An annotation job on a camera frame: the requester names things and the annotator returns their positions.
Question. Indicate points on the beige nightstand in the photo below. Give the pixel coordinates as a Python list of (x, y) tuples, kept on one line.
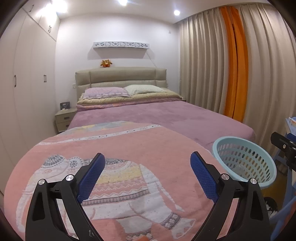
[(64, 120)]

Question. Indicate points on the orange curtain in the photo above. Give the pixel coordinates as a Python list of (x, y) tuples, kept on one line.
[(234, 69)]

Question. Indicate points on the white wardrobe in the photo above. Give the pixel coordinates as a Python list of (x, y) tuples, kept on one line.
[(23, 81)]

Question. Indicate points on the white dotted pillow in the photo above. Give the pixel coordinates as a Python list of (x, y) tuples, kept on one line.
[(144, 89)]

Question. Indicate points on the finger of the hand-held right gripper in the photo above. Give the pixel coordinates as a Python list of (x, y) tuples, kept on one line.
[(283, 143)]

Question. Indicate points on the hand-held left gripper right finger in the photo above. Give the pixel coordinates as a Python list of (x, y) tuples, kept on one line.
[(203, 176)]

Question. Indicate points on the light blue plastic basket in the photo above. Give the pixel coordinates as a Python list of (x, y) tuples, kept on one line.
[(233, 139)]

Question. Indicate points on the purple pillow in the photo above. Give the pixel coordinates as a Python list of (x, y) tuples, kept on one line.
[(104, 92)]

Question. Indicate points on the beige curtain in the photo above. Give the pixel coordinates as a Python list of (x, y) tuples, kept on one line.
[(201, 58)]

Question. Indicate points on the beige padded headboard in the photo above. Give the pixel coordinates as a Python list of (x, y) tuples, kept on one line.
[(120, 76)]

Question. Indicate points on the orange plush toy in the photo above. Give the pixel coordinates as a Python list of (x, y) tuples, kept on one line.
[(106, 63)]

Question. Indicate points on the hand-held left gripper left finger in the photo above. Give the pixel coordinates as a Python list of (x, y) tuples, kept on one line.
[(91, 176)]

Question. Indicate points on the small dark picture frame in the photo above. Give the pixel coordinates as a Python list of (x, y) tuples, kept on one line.
[(65, 106)]

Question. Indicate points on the recessed ceiling light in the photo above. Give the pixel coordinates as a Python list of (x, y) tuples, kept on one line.
[(177, 12), (122, 2)]

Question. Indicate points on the pink elephant blanket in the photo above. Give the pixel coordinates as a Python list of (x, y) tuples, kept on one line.
[(138, 150)]

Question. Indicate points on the white wall shelf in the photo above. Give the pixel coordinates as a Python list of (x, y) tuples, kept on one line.
[(121, 45)]

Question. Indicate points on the folded beige quilt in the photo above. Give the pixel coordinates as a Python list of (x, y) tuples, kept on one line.
[(115, 101)]

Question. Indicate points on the purple bed blanket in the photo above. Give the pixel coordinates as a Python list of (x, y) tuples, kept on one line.
[(173, 115)]

